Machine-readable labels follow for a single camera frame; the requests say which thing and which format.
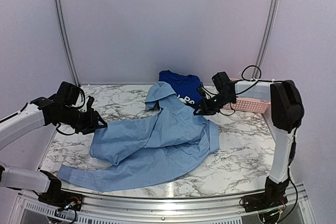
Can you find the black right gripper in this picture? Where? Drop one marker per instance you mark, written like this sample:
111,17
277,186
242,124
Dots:
206,108

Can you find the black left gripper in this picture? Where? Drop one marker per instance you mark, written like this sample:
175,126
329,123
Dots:
91,124

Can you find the royal blue printed t-shirt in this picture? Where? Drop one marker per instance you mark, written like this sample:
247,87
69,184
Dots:
185,87

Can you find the light blue shirt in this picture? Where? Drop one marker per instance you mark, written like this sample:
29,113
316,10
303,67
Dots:
148,151

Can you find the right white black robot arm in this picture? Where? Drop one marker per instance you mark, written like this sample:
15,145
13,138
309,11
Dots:
287,112

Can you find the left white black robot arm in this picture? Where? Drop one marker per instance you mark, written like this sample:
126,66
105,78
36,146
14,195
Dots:
68,106

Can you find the pink perforated plastic basket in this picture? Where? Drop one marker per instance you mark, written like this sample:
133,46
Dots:
255,100

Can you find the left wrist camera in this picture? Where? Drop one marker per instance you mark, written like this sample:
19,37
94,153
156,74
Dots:
87,105

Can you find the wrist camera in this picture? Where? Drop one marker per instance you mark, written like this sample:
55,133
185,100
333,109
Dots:
210,87
87,105

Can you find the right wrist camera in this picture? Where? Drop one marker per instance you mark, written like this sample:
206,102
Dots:
210,87

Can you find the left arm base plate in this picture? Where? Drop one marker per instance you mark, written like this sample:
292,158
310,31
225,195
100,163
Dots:
65,200

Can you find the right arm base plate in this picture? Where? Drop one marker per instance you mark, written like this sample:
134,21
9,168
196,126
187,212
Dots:
257,202

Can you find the aluminium front rail frame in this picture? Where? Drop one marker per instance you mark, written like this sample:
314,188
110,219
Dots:
231,208

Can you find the right aluminium corner post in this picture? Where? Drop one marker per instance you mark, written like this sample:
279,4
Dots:
267,32

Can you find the aluminium corner post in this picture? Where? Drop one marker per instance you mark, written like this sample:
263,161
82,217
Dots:
267,32
65,42

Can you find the left aluminium corner post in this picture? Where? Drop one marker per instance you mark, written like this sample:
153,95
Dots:
65,42

